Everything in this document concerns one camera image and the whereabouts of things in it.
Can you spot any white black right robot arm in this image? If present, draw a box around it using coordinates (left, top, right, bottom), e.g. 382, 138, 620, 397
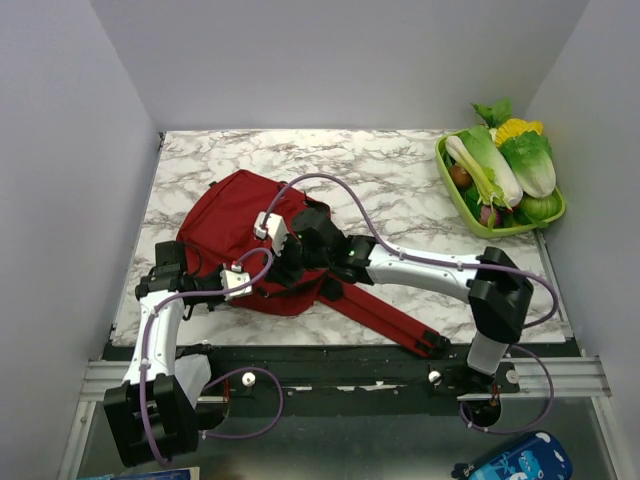
255, 208, 533, 392

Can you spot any green vegetable basket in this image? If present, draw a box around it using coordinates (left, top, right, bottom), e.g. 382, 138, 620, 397
435, 134, 566, 239

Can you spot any white green bok choy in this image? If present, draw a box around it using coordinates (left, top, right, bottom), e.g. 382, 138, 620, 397
444, 125, 523, 210

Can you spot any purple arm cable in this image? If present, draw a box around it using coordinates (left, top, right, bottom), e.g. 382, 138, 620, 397
262, 172, 560, 436
139, 247, 285, 469

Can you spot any yellow corn toy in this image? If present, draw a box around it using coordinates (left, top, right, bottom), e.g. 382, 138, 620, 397
493, 118, 544, 147

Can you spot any blue book at bottom edge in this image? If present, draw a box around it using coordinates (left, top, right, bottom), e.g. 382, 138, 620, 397
112, 467, 200, 480

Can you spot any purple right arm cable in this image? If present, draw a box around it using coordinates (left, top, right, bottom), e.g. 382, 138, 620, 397
262, 172, 560, 436

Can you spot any purple onion toy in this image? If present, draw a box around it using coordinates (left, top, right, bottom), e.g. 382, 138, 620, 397
478, 205, 502, 229

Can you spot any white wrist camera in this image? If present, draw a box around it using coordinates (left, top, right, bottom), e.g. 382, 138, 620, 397
253, 212, 289, 256
220, 265, 254, 302

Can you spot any green leafy vegetable toy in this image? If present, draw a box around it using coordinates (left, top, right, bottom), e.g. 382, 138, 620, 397
472, 98, 512, 128

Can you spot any red student backpack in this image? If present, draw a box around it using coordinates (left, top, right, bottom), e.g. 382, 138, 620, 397
177, 170, 450, 358

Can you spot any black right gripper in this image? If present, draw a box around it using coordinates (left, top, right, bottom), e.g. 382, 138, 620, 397
260, 231, 331, 291

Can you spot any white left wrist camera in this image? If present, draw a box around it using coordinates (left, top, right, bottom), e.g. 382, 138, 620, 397
220, 265, 254, 302

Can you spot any dark blue pencil case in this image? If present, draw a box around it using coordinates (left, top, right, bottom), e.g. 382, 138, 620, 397
451, 431, 574, 480

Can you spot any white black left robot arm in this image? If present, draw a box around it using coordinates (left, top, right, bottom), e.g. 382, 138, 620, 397
103, 241, 222, 467

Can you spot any brown mushroom toy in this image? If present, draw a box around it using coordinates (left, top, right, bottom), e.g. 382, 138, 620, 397
449, 164, 473, 191

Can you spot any aluminium rail frame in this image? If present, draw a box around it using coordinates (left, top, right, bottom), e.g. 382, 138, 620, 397
80, 357, 611, 402

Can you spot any green round pumpkin toy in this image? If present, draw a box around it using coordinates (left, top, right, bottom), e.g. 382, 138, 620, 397
514, 195, 560, 226

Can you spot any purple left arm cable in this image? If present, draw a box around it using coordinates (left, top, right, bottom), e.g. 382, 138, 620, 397
139, 247, 285, 469

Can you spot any green napa cabbage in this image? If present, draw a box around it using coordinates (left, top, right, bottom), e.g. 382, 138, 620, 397
499, 131, 556, 198

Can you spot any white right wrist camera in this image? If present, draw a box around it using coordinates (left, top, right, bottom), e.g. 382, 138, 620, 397
253, 212, 289, 256

